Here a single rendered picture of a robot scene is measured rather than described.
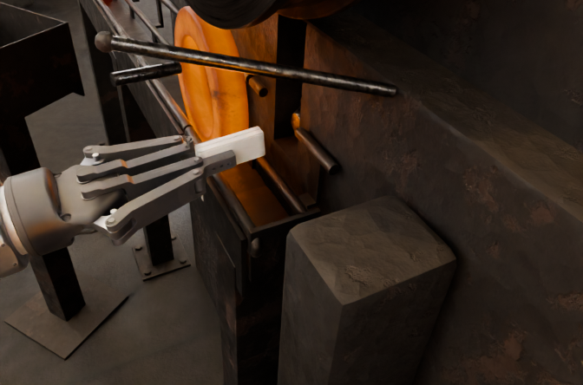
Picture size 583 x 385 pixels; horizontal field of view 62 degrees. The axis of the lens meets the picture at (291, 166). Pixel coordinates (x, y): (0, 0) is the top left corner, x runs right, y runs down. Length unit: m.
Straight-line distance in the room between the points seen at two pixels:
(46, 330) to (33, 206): 0.90
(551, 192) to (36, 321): 1.22
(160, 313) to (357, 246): 1.01
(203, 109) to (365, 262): 0.39
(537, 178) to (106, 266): 1.25
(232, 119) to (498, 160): 0.30
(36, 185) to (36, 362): 0.88
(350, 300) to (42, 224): 0.27
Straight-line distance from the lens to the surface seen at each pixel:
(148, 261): 1.41
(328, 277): 0.32
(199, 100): 0.67
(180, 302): 1.32
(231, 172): 0.61
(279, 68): 0.35
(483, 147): 0.32
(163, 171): 0.47
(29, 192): 0.46
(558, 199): 0.30
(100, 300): 1.35
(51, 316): 1.36
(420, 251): 0.34
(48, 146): 1.94
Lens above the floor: 1.04
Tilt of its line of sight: 37 degrees down
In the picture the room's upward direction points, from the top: 4 degrees clockwise
